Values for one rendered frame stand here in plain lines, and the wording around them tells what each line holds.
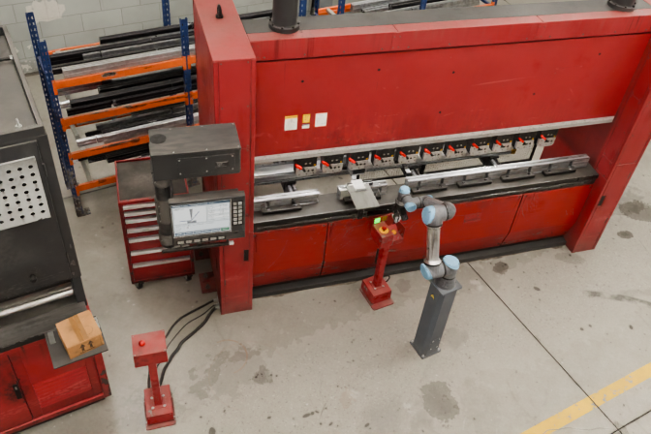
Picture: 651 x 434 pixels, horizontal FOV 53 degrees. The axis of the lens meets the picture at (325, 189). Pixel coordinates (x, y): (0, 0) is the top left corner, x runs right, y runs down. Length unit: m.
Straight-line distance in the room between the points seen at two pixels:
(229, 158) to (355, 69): 1.10
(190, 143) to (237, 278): 1.59
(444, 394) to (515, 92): 2.29
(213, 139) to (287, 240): 1.48
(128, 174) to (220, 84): 1.47
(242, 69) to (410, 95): 1.31
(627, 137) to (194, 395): 3.86
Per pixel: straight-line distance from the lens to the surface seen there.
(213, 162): 3.76
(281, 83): 4.23
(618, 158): 5.83
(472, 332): 5.52
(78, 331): 4.00
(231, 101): 3.97
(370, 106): 4.54
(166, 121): 5.95
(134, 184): 5.01
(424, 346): 5.17
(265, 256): 5.08
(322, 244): 5.15
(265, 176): 5.04
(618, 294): 6.34
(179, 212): 3.96
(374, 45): 4.26
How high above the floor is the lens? 4.23
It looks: 41 degrees down
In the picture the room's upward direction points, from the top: 6 degrees clockwise
